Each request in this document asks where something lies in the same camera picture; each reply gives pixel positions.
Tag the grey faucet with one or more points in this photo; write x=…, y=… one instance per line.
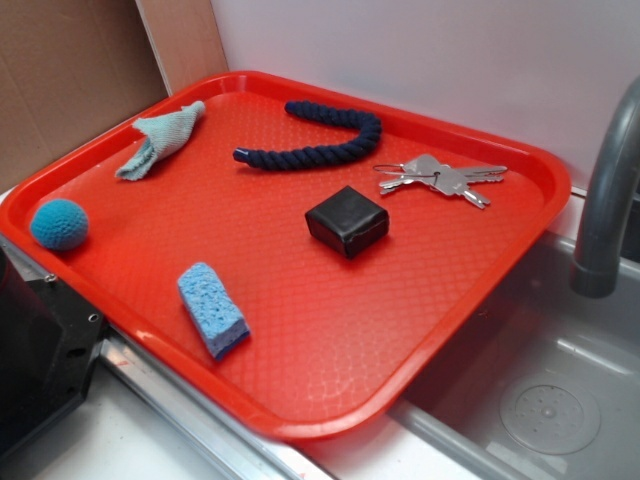
x=609, y=227

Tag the red plastic tray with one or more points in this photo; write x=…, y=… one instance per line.
x=333, y=341

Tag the light blue folded cloth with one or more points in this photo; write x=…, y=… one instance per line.
x=163, y=136

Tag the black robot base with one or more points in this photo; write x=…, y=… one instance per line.
x=50, y=339

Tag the brown cardboard panel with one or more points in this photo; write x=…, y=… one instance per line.
x=71, y=70

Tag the grey plastic sink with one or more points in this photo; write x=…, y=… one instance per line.
x=539, y=382

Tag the blue crocheted ball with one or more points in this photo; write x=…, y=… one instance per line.
x=60, y=225

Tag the silver key bunch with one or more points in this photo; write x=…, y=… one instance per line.
x=442, y=178

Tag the blue sponge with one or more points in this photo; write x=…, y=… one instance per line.
x=220, y=323

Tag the black rectangular block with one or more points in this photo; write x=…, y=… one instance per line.
x=348, y=222

